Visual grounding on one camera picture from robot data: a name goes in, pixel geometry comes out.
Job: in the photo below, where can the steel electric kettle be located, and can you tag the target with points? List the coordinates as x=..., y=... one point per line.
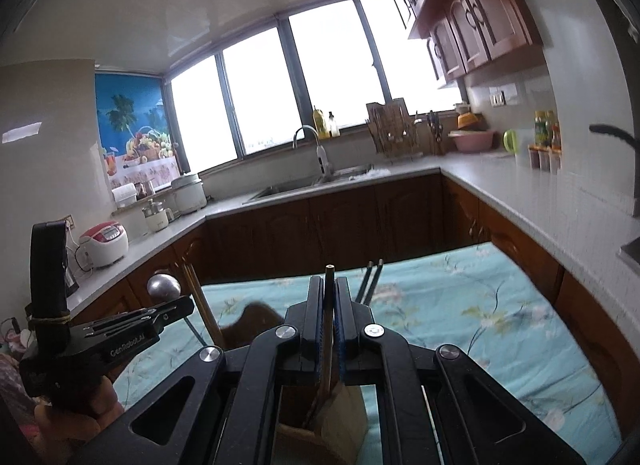
x=72, y=275

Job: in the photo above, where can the grey kitchen countertop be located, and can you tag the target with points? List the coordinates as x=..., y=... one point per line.
x=550, y=210

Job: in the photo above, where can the chrome kitchen faucet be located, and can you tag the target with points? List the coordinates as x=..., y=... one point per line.
x=320, y=155

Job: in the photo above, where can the pink plastic basin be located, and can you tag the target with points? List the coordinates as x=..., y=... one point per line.
x=472, y=141

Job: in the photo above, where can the metal ladle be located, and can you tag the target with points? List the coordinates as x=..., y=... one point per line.
x=163, y=286

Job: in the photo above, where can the green plastic cup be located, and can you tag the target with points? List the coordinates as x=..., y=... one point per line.
x=511, y=140

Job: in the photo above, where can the wooden wall cabinets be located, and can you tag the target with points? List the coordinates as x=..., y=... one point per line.
x=470, y=20

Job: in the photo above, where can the steel kitchen sink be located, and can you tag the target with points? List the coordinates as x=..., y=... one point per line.
x=310, y=185

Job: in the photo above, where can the white box appliance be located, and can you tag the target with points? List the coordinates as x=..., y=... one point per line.
x=124, y=193

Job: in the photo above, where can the small white kitchen appliance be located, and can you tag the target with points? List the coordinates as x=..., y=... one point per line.
x=157, y=217

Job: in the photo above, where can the clear pump bottle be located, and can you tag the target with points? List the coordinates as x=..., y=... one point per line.
x=334, y=126

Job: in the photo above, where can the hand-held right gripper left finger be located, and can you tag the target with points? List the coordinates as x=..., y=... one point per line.
x=310, y=335

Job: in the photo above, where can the wooden base cabinets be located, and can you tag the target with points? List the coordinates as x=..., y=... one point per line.
x=350, y=225

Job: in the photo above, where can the kitchen window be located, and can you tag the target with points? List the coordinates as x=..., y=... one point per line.
x=320, y=80

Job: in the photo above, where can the wall switch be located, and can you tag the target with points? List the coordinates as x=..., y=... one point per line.
x=497, y=98

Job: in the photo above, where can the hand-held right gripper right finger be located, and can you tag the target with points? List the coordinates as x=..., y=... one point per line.
x=350, y=335

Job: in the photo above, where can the wooden utensil holder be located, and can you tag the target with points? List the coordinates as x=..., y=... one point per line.
x=345, y=415

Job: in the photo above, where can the gas stove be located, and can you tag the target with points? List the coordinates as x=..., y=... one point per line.
x=631, y=252

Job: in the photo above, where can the large white cooking pot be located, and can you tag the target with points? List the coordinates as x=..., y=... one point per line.
x=189, y=192

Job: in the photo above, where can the yellow dish soap bottle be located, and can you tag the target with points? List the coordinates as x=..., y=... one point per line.
x=320, y=125

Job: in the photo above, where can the white red rice cooker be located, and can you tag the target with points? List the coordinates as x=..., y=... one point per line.
x=105, y=242

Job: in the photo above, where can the knife holder with knives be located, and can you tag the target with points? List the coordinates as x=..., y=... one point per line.
x=435, y=132

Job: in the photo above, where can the seasoning bottles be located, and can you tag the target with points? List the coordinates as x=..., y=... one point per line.
x=546, y=130

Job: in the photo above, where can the row of spice jars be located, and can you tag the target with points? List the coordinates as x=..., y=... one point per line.
x=544, y=159

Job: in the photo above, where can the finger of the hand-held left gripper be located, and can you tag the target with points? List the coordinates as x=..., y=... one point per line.
x=165, y=315

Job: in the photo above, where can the teal floral tablecloth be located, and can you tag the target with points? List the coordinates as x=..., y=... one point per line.
x=475, y=305

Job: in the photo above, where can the yellow bowl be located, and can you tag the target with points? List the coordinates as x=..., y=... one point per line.
x=467, y=121

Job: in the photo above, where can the tropical fruit wall poster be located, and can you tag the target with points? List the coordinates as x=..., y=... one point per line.
x=130, y=115

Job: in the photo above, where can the pink floral cloth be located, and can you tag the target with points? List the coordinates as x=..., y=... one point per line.
x=15, y=385

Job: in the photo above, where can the person's left hand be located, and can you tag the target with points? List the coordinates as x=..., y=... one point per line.
x=65, y=425

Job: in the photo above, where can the wall power socket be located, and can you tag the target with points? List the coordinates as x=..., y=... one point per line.
x=68, y=222

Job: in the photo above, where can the wooden chopstick red patterned end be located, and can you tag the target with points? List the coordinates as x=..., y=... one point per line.
x=329, y=272

